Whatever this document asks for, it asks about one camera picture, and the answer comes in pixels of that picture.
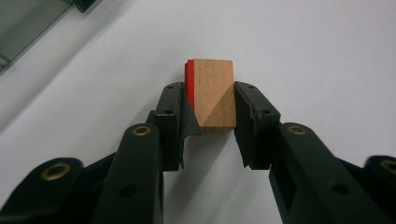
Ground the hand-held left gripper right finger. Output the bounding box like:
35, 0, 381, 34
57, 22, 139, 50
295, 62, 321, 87
233, 81, 393, 224

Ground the wooden block with red face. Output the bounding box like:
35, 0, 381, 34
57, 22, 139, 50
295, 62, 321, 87
184, 58, 237, 133

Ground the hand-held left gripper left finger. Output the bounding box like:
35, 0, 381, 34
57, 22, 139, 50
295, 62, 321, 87
92, 81, 203, 224

